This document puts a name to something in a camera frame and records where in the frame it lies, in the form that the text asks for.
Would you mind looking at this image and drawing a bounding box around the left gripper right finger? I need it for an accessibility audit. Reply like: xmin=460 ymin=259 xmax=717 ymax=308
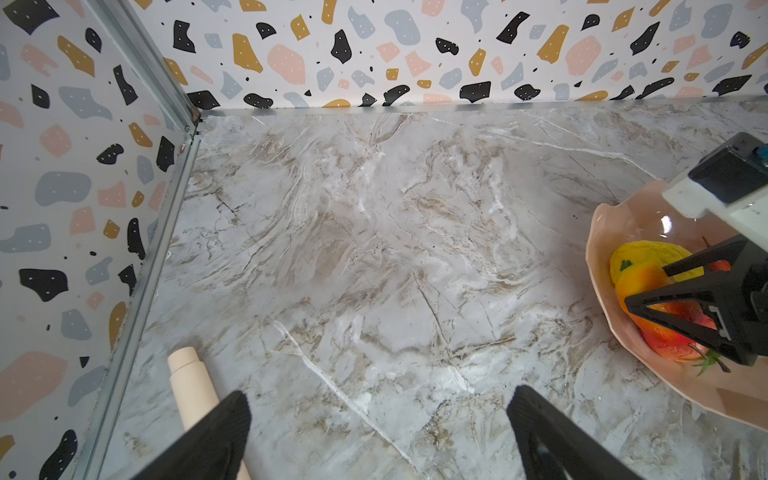
xmin=506 ymin=385 xmax=640 ymax=480

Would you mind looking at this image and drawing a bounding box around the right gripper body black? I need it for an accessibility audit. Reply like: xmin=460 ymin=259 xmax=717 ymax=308
xmin=724 ymin=236 xmax=767 ymax=366

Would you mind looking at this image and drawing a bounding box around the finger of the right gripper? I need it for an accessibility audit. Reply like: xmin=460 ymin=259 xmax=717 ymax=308
xmin=663 ymin=235 xmax=747 ymax=282
xmin=623 ymin=281 xmax=716 ymax=360

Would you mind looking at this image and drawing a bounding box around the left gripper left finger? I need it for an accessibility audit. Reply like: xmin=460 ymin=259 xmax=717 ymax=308
xmin=134 ymin=391 xmax=252 ymax=480

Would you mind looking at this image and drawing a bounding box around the yellow fake lemon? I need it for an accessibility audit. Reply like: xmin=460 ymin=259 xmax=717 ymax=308
xmin=609 ymin=240 xmax=692 ymax=284

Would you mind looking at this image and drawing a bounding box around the red-orange fake mango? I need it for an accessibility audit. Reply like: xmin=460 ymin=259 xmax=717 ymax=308
xmin=614 ymin=262 xmax=718 ymax=362

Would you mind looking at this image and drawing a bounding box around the red fake strawberry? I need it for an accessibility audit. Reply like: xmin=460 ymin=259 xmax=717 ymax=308
xmin=689 ymin=259 xmax=731 ymax=376

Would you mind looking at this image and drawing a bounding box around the pink flower-shaped fruit bowl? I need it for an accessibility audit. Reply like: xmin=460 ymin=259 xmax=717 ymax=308
xmin=585 ymin=180 xmax=767 ymax=431

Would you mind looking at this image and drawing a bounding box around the beige wooden rolling pin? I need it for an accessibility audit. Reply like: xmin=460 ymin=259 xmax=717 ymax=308
xmin=168 ymin=347 xmax=251 ymax=479

